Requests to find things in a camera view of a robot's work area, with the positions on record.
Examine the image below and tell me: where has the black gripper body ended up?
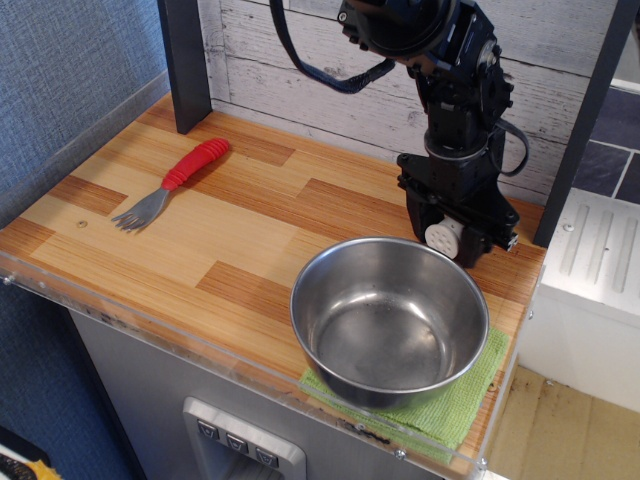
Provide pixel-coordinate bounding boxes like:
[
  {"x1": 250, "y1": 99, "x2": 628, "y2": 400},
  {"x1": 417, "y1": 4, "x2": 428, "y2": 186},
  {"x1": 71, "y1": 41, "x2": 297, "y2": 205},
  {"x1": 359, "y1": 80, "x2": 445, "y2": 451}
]
[{"x1": 397, "y1": 127, "x2": 520, "y2": 230}]

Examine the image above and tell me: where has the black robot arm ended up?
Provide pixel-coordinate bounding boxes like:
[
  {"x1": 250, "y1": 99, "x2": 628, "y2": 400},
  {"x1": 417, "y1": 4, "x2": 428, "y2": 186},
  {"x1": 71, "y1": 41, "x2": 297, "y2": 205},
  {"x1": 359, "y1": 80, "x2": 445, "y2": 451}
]
[{"x1": 338, "y1": 1, "x2": 522, "y2": 268}]

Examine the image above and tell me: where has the white ribbed appliance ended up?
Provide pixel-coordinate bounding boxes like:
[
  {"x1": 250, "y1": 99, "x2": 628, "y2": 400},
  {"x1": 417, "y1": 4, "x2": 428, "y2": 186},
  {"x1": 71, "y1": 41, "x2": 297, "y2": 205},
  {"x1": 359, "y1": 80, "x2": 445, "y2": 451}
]
[{"x1": 519, "y1": 189, "x2": 639, "y2": 411}]

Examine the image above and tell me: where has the yellow object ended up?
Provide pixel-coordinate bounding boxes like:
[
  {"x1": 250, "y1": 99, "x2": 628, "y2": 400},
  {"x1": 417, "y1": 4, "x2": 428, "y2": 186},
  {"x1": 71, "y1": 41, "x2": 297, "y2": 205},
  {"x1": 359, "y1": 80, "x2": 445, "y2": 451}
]
[{"x1": 26, "y1": 461, "x2": 62, "y2": 480}]

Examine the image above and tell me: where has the stainless steel bowl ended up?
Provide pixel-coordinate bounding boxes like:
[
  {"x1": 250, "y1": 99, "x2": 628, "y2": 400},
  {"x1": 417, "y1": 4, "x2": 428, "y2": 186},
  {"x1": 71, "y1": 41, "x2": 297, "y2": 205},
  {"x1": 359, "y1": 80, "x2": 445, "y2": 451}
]
[{"x1": 289, "y1": 237, "x2": 490, "y2": 411}]

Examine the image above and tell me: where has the green cloth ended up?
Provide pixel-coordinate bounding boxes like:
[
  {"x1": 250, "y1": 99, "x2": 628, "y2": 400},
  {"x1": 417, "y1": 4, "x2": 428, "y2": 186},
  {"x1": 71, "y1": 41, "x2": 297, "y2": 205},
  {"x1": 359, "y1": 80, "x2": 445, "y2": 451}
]
[{"x1": 300, "y1": 328, "x2": 509, "y2": 450}]

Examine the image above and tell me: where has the grey control panel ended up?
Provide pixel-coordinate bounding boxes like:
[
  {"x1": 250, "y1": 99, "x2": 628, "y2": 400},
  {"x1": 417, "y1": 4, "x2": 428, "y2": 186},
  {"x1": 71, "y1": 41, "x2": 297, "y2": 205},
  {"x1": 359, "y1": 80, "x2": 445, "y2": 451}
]
[{"x1": 182, "y1": 397, "x2": 307, "y2": 479}]

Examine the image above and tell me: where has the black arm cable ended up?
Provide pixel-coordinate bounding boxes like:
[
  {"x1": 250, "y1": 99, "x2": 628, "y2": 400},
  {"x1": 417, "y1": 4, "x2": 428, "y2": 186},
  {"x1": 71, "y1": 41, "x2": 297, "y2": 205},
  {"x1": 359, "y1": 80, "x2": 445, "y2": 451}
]
[{"x1": 269, "y1": 0, "x2": 531, "y2": 177}]

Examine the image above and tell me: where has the white salt shaker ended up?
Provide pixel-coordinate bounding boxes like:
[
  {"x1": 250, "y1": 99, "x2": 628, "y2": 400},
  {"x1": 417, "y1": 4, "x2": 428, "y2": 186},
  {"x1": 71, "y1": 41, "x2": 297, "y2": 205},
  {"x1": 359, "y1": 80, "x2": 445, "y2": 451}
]
[{"x1": 425, "y1": 216, "x2": 464, "y2": 259}]

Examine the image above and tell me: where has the dark right frame post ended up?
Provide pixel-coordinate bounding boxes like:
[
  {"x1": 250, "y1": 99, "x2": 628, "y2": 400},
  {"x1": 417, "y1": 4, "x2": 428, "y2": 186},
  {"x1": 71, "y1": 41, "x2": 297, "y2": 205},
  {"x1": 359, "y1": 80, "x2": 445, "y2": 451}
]
[{"x1": 533, "y1": 0, "x2": 639, "y2": 247}]

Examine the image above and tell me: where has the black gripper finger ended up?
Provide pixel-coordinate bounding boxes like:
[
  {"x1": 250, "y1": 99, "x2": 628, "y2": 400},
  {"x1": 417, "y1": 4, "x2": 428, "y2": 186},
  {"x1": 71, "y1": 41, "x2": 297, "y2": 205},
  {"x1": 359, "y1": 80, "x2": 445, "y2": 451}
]
[
  {"x1": 457, "y1": 222, "x2": 518, "y2": 268},
  {"x1": 406, "y1": 189, "x2": 444, "y2": 243}
]

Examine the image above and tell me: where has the red handled fork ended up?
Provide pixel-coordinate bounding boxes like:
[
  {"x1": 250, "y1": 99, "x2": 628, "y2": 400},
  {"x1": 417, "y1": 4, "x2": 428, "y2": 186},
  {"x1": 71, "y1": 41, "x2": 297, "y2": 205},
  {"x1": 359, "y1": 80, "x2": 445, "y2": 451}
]
[{"x1": 112, "y1": 138, "x2": 230, "y2": 232}]

